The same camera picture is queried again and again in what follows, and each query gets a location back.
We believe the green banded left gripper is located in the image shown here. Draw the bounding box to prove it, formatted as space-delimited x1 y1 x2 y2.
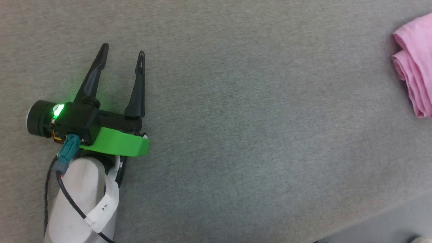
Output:
27 43 150 186

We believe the pink garment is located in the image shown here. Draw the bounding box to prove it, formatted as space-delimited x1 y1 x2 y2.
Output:
391 13 432 118

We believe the white left cable label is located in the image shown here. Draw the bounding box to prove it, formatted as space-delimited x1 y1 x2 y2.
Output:
84 155 121 233

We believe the black left cable teal plug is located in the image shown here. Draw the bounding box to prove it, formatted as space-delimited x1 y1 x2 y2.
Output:
43 134 116 243

